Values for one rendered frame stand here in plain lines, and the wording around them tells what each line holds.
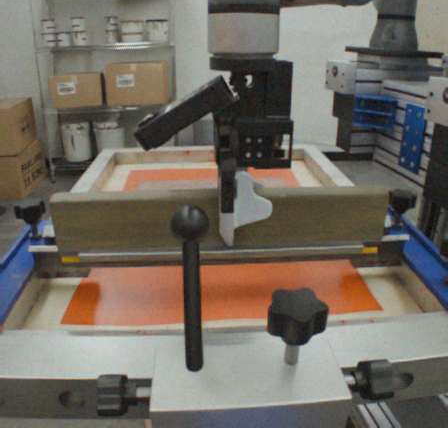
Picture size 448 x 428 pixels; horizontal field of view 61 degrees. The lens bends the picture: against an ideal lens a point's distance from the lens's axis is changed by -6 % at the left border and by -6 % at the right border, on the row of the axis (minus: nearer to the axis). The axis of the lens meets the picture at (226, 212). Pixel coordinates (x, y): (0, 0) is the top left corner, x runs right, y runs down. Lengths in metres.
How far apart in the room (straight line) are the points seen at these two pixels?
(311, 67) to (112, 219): 3.93
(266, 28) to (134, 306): 0.37
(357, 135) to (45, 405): 1.13
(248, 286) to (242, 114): 0.24
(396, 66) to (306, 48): 3.01
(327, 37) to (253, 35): 3.95
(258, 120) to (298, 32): 3.86
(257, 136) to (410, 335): 0.24
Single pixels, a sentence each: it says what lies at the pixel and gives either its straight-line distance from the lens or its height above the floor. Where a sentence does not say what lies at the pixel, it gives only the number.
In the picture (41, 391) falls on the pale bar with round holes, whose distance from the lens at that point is 0.36.
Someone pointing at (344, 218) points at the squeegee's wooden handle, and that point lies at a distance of 0.51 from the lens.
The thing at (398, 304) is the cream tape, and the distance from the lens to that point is 0.58.
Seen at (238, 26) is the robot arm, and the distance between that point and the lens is 0.41.
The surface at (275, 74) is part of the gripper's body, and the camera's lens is 0.44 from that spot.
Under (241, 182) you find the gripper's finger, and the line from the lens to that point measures 0.45.
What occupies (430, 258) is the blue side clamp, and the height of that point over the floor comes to 1.00.
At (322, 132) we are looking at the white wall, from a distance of 4.47.
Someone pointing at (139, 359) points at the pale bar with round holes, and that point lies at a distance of 0.34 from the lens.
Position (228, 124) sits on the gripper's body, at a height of 1.19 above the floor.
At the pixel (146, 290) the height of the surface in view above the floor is 0.96.
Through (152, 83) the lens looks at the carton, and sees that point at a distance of 3.72.
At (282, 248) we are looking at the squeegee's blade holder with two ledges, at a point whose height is 1.04.
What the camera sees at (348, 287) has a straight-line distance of 0.59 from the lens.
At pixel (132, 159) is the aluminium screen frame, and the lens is 1.11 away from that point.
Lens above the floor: 1.28
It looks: 24 degrees down
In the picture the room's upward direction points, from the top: straight up
